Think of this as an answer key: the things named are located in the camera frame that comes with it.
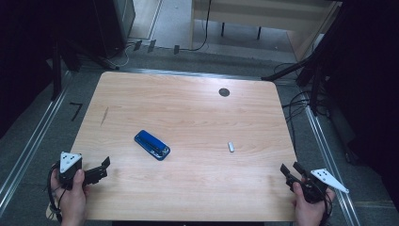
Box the dark curtain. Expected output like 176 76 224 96
326 0 399 202
0 0 58 139

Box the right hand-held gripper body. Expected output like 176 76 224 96
294 169 350 204

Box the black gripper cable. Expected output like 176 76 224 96
46 161 64 223
322 201 334 224

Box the blue stapler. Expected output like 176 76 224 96
134 129 171 162

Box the black upright stand post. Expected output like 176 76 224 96
308 59 325 118
51 40 63 102

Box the light wooden furniture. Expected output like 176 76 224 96
189 0 343 62

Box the black slanted stand leg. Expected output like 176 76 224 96
261 46 318 83
61 40 120 72

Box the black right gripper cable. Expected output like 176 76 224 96
322 201 334 224

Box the black floor cable bundle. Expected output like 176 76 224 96
272 62 330 149

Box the white floor cable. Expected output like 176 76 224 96
120 42 136 69

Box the dark cabinet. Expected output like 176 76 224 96
93 0 136 59

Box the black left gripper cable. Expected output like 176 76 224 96
46 161 64 223

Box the black hanging cable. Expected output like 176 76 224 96
179 0 213 53

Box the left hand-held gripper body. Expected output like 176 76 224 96
57 151 96 191

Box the person's left hand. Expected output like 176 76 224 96
50 169 89 226

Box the person's right hand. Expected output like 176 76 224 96
291 182 336 226

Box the aluminium floor rail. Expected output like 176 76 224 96
118 67 262 81
303 105 361 226
0 71 72 218

